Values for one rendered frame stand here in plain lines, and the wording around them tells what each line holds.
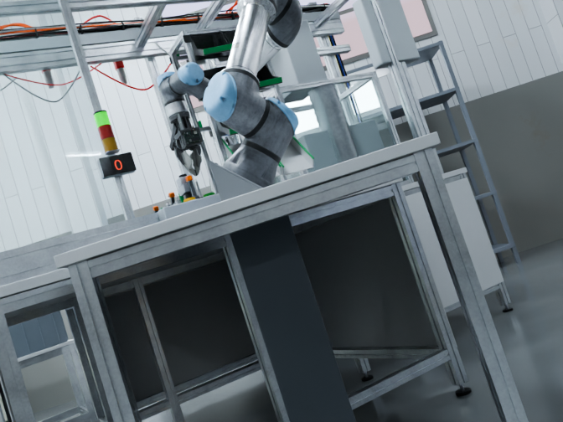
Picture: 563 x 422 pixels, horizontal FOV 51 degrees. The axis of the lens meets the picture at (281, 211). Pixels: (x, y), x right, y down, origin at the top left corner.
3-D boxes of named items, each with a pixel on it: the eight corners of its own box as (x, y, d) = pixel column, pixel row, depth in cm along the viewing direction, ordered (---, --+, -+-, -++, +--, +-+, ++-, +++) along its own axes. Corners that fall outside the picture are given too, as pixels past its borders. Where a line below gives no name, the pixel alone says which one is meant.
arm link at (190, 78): (215, 74, 200) (198, 87, 208) (188, 55, 194) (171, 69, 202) (210, 91, 196) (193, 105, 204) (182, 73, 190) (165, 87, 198)
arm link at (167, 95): (162, 69, 200) (151, 79, 206) (173, 100, 199) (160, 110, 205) (182, 69, 205) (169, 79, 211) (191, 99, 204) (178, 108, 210)
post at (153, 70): (215, 248, 330) (142, 17, 340) (208, 249, 327) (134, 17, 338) (213, 249, 334) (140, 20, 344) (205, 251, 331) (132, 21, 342)
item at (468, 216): (516, 308, 339) (466, 167, 345) (366, 382, 285) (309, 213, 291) (436, 315, 398) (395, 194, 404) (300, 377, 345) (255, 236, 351)
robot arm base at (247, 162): (270, 192, 155) (287, 158, 156) (219, 165, 155) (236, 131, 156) (270, 196, 170) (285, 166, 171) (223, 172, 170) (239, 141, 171)
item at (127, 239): (441, 143, 133) (436, 131, 133) (56, 268, 131) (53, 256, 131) (386, 182, 203) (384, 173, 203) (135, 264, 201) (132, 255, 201)
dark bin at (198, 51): (236, 48, 227) (233, 29, 224) (204, 55, 223) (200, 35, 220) (215, 48, 252) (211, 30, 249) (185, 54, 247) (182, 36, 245)
